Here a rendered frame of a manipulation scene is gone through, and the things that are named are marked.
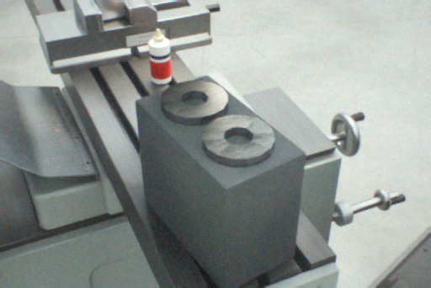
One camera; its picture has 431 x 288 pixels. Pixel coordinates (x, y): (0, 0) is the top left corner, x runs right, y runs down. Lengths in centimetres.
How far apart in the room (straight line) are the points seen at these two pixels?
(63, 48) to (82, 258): 42
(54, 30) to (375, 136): 166
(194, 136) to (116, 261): 61
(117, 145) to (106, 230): 23
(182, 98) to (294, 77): 217
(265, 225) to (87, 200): 49
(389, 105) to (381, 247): 86
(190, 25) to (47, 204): 47
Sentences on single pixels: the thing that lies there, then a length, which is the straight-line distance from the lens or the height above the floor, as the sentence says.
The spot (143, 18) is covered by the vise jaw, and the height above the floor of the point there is 99.
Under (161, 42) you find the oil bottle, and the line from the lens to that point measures 120.
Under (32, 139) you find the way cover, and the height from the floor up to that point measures 86.
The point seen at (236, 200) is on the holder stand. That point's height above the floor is 107.
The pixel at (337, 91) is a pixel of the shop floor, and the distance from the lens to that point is 291.
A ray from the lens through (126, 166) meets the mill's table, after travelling 104.
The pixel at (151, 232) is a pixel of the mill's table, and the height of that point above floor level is 90.
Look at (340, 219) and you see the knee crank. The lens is 156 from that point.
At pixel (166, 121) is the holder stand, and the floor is 109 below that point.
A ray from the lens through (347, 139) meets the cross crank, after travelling 162.
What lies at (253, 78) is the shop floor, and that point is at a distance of 296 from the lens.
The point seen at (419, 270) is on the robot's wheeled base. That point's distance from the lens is 134.
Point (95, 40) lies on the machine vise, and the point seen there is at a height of 96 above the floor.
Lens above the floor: 156
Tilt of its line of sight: 38 degrees down
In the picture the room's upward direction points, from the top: straight up
